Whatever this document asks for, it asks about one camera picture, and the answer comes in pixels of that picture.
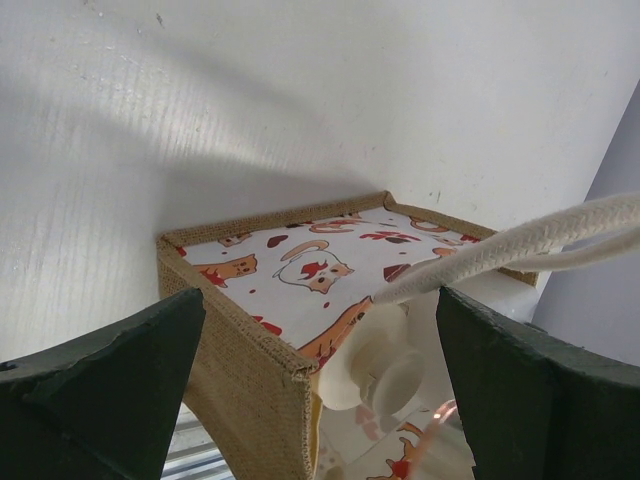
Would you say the cream bottle with round cap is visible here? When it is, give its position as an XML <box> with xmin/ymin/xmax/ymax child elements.
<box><xmin>315</xmin><ymin>292</ymin><xmax>453</xmax><ymax>416</ymax></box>

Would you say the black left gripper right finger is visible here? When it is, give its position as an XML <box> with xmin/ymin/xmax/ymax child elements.
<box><xmin>436</xmin><ymin>288</ymin><xmax>639</xmax><ymax>480</ymax></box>

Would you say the orange bottle with pink cap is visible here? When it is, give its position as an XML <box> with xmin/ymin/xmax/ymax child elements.
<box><xmin>315</xmin><ymin>401</ymin><xmax>475</xmax><ymax>480</ymax></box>

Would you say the white frosted rectangular bottle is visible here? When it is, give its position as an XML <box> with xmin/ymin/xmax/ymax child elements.
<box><xmin>399</xmin><ymin>257</ymin><xmax>539</xmax><ymax>326</ymax></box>

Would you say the burlap cat print canvas bag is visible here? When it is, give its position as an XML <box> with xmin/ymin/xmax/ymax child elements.
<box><xmin>157</xmin><ymin>192</ymin><xmax>639</xmax><ymax>479</ymax></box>

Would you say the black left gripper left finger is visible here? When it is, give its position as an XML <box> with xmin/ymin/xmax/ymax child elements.
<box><xmin>1</xmin><ymin>289</ymin><xmax>205</xmax><ymax>479</ymax></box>

